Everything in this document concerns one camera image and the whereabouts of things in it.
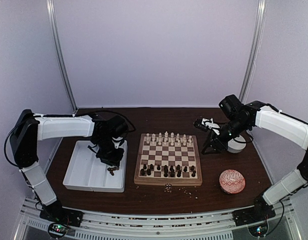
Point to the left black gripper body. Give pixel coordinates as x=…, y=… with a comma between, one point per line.
x=107, y=153

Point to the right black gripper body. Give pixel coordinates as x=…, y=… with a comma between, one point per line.
x=236, y=128

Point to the white plastic divided tray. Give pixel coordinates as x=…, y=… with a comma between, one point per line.
x=85, y=172

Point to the dark chess piece corner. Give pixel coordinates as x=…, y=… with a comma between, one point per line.
x=142, y=172

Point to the wooden chess board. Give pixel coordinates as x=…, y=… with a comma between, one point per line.
x=170, y=156

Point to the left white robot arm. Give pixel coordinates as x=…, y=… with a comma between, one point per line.
x=34, y=140

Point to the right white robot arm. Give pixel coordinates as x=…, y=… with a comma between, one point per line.
x=279, y=136

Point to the dark chess pieces lower pile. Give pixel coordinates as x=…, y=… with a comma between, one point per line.
x=112, y=170

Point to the white chess pieces group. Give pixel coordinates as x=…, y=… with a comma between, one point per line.
x=168, y=139

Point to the white ceramic bowl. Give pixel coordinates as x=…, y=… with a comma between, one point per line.
x=236, y=145

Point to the red patterned bowl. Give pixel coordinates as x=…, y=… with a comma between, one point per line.
x=232, y=181

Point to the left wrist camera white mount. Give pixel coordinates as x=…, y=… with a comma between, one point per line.
x=118, y=141

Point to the right wrist camera with cable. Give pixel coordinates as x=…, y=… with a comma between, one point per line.
x=205, y=124

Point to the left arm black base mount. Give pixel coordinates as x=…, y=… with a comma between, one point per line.
x=62, y=216

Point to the aluminium front rail frame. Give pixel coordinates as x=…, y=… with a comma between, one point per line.
x=91, y=225

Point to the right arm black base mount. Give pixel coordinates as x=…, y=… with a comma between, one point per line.
x=249, y=216

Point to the right aluminium corner post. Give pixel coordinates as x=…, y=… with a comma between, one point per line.
x=255, y=47

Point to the aluminium corner post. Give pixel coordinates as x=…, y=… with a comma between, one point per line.
x=60, y=58
x=255, y=47

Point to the left aluminium corner post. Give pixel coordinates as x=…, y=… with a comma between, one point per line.
x=60, y=58

